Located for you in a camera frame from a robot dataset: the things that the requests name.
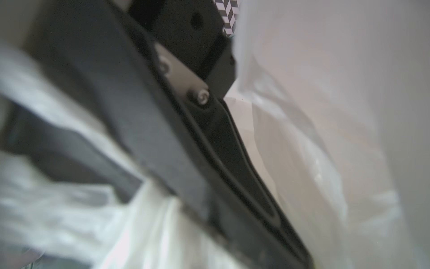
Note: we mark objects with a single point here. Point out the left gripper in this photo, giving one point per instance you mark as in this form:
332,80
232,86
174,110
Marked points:
189,37

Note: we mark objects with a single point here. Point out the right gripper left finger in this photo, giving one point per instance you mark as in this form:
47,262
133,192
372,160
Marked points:
62,155

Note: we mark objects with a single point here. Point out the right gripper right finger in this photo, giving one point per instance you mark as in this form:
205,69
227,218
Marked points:
107,62

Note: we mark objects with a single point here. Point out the lemon print plastic bag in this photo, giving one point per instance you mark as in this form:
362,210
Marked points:
332,102

